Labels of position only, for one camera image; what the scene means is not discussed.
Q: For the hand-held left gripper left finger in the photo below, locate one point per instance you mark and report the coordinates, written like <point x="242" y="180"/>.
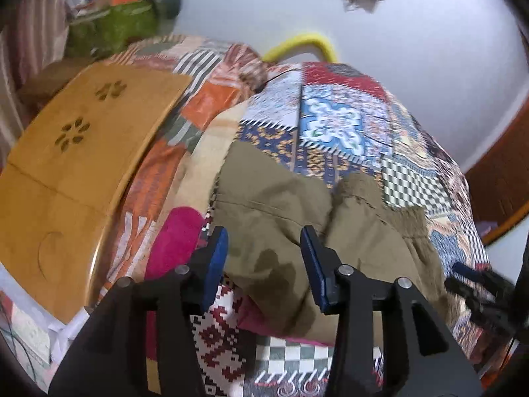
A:
<point x="215" y="260"/>

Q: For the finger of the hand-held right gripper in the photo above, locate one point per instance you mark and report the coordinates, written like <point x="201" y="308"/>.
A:
<point x="463" y="291"/>
<point x="465" y="269"/>

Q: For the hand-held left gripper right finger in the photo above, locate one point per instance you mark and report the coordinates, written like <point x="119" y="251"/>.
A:
<point x="314" y="264"/>

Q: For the khaki pants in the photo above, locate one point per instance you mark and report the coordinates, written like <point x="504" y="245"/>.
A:
<point x="268" y="198"/>

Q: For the pink cloth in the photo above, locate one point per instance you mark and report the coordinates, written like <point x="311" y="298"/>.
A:
<point x="173" y="240"/>

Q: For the patchwork blanket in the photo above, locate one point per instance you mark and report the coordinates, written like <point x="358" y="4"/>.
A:
<point x="343" y="124"/>

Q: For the wooden lap table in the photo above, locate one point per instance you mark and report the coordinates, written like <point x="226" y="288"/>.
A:
<point x="82" y="173"/>

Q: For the white cloth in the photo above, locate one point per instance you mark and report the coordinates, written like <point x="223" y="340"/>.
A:
<point x="29" y="331"/>

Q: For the yellow plastic hoop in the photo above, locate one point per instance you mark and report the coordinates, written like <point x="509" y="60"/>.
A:
<point x="306" y="41"/>

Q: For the brown box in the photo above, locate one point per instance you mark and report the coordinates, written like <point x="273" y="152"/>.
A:
<point x="49" y="80"/>

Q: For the green bag with clutter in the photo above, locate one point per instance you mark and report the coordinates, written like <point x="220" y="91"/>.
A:
<point x="111" y="20"/>

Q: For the striped curtain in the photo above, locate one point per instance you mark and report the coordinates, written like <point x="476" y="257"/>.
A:
<point x="33" y="29"/>

